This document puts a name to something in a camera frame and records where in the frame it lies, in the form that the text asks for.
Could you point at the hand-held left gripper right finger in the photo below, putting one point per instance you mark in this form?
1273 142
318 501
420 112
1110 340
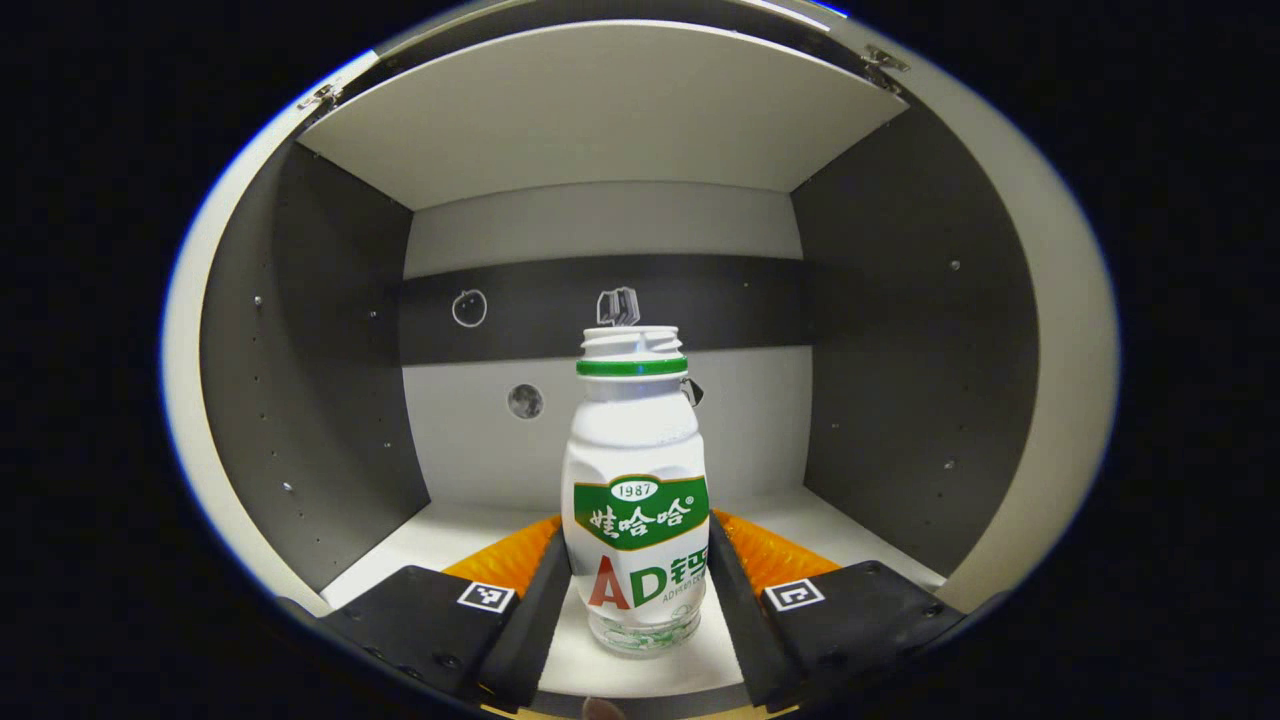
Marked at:
735 630

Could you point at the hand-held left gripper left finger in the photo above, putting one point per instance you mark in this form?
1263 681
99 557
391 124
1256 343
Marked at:
530 630

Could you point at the white green label bottle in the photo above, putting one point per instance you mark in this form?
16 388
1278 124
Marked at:
635 450

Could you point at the white cabinet door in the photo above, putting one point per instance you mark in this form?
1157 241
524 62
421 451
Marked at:
1075 400
185 400

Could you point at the white cabinet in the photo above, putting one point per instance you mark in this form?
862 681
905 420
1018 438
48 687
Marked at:
600 120

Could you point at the metal door hinge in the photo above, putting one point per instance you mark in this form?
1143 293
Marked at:
320 97
885 68

